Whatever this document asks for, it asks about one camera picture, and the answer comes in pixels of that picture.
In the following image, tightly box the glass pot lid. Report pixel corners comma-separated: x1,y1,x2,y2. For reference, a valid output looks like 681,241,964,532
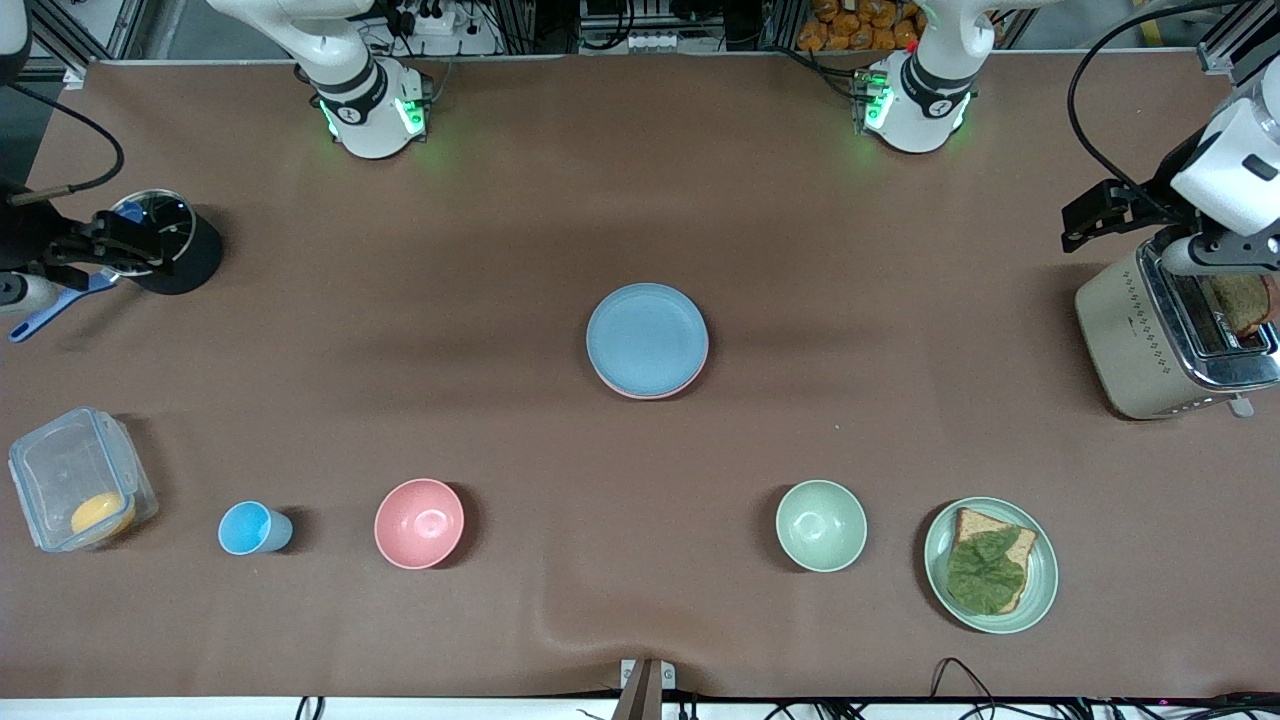
103,188,197,277

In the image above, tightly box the pink plate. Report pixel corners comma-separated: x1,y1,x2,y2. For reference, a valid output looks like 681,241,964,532
592,345,711,402

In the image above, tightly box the brown table mat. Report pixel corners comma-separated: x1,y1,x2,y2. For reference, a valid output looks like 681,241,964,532
0,52,1280,701

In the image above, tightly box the orange round food piece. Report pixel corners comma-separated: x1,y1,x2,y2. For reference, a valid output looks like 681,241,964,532
70,492,137,539

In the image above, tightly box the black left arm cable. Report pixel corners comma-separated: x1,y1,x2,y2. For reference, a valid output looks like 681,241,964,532
1066,0,1256,216

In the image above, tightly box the black saucepan blue handle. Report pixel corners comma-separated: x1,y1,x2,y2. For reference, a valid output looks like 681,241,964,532
8,195,223,344

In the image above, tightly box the pink bowl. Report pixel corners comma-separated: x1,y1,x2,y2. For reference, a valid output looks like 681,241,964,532
374,478,466,571

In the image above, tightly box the green bowl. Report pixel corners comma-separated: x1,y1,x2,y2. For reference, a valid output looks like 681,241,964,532
776,480,868,573

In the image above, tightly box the brown bread slice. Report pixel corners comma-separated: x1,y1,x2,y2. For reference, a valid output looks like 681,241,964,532
948,507,1039,613

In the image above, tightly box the clear plastic container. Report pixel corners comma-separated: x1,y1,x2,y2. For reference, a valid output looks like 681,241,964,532
8,407,159,553

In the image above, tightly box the beige chrome toaster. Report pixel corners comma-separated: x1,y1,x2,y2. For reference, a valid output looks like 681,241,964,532
1075,232,1280,421

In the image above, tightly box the brown toast slice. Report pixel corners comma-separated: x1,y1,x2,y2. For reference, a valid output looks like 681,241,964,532
1210,275,1277,339

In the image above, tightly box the blue plate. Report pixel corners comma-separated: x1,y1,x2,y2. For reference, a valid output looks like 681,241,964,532
586,283,709,395

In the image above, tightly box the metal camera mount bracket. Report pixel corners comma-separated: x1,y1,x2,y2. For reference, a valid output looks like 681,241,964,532
612,658,677,720

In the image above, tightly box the black looped floor cable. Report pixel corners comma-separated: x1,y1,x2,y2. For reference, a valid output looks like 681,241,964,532
930,657,1003,703

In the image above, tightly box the green plate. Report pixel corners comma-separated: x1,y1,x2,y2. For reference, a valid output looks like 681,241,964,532
923,497,1059,635

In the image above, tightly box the green lettuce leaf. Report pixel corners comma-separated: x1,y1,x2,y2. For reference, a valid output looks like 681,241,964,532
946,528,1027,615

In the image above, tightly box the blue cup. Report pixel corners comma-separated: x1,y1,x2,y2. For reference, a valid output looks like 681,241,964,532
218,500,294,556

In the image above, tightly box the orange snack pile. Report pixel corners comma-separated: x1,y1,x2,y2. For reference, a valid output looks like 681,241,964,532
797,0,921,53

